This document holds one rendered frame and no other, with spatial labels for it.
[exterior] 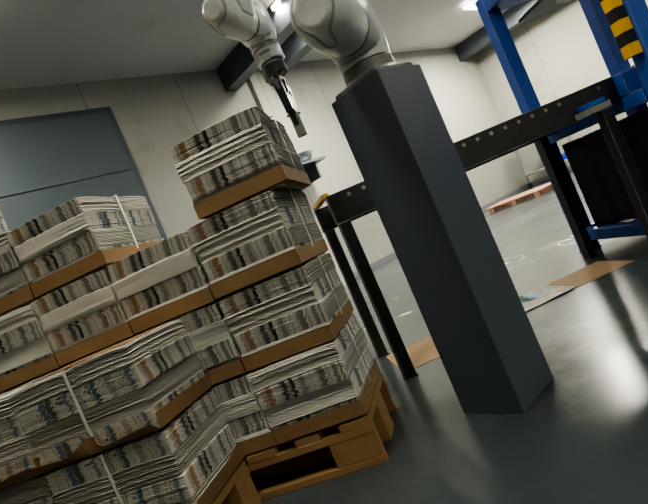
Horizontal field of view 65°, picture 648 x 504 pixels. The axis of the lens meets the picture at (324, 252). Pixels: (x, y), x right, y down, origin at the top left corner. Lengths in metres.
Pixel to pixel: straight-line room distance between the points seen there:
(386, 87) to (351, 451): 1.01
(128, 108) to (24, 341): 4.87
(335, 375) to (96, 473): 0.65
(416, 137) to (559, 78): 10.28
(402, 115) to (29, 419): 1.25
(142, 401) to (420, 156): 0.94
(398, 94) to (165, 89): 5.55
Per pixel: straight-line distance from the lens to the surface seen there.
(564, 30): 11.62
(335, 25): 1.33
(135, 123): 6.46
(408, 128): 1.43
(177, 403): 1.41
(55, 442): 1.54
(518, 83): 3.18
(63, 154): 6.01
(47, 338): 1.86
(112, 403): 1.40
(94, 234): 1.69
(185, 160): 1.53
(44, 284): 1.82
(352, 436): 1.53
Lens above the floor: 0.63
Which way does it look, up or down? 1 degrees down
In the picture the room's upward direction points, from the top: 23 degrees counter-clockwise
